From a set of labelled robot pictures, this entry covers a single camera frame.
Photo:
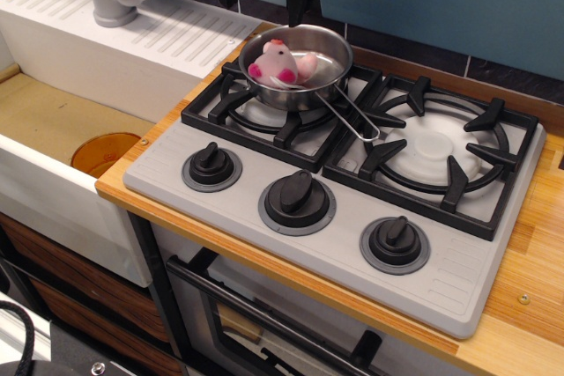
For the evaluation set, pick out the white toy sink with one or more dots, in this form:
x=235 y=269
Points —
x=66 y=80

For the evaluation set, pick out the black right burner grate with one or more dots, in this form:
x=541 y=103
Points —
x=457 y=161

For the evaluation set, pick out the black stove knob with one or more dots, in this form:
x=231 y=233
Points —
x=211 y=169
x=297 y=205
x=395 y=246

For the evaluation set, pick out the black left burner grate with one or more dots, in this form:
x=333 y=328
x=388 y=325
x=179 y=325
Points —
x=226 y=112

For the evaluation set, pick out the pink stuffed pig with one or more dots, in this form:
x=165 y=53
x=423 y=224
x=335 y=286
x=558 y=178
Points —
x=277 y=67

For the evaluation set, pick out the black middle stove knob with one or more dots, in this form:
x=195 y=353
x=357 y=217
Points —
x=297 y=205

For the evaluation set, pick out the toy oven door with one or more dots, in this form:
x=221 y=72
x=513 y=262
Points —
x=245 y=348

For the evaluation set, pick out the orange plastic bowl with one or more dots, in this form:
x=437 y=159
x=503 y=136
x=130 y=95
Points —
x=97 y=155

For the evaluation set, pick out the black right stove knob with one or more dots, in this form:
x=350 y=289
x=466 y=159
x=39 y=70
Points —
x=395 y=246

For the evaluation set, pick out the black left stove knob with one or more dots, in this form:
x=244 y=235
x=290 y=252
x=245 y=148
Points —
x=211 y=169

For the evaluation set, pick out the grey toy stove top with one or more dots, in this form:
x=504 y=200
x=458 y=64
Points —
x=449 y=293

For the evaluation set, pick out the black burner grate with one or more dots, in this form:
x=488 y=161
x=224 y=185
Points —
x=226 y=112
x=457 y=161

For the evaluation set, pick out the wooden drawer unit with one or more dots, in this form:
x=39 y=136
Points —
x=92 y=302

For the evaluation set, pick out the black oven door handle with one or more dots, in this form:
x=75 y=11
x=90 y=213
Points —
x=195 y=273

